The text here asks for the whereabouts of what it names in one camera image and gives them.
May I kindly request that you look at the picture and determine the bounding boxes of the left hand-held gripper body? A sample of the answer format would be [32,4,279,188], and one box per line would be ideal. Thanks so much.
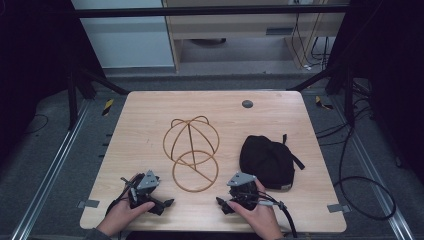
[120,169,167,215]

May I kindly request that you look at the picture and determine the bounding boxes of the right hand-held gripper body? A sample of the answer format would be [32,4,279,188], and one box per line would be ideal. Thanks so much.
[226,171,268,212]

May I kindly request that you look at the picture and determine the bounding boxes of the black cap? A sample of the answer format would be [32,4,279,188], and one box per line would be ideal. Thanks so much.
[238,133,306,192]

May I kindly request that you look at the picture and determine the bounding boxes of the gold wire hat stand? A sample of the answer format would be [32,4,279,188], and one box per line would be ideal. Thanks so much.
[162,115,221,194]

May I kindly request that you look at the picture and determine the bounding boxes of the person's right hand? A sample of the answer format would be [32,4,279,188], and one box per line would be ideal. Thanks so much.
[227,178,285,240]

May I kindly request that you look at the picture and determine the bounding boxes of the person's left hand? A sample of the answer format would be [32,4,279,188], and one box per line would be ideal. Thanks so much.
[96,173,156,238]

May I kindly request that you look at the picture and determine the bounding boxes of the yellow black hazard tape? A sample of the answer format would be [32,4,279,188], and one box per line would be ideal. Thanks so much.
[314,95,334,111]
[101,98,115,117]

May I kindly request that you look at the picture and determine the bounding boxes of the black metal stand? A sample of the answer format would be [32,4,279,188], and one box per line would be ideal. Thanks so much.
[65,63,130,132]
[287,64,356,128]

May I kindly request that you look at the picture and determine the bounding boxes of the white cabinet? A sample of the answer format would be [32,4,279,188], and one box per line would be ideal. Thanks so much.
[70,0,176,70]

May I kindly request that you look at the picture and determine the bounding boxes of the light wooden desk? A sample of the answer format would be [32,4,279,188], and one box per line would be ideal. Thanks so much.
[161,0,350,74]

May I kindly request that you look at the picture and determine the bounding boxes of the black curtain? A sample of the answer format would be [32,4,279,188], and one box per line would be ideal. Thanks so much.
[0,0,107,168]
[325,0,424,188]

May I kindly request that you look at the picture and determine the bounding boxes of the left hand-held gripper cable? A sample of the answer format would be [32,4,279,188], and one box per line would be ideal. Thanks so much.
[105,174,141,217]

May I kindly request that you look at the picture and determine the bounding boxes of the hand-held gripper cable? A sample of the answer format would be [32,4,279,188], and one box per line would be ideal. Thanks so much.
[105,174,141,217]
[256,191,299,239]

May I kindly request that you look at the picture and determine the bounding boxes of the right hand-held gripper cable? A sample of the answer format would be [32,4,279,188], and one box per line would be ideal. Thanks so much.
[256,191,299,239]

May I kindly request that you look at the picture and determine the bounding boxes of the grey metal table bracket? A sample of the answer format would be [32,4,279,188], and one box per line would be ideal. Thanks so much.
[77,198,101,210]
[326,203,352,214]

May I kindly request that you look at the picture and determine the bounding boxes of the aluminium floor rail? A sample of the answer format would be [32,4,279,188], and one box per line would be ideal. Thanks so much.
[9,99,92,240]
[329,94,416,240]

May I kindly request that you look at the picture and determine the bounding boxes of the black looped floor cable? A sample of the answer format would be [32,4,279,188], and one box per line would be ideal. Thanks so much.
[314,96,398,222]

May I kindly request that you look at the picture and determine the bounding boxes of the thin black floor cable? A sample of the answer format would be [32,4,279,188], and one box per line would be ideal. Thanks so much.
[23,113,50,136]

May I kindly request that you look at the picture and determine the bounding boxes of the hanging cables under desk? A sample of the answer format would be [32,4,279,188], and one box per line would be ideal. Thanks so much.
[290,12,332,72]

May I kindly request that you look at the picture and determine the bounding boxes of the black horizontal frame bar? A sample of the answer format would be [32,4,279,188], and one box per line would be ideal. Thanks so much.
[73,3,350,19]

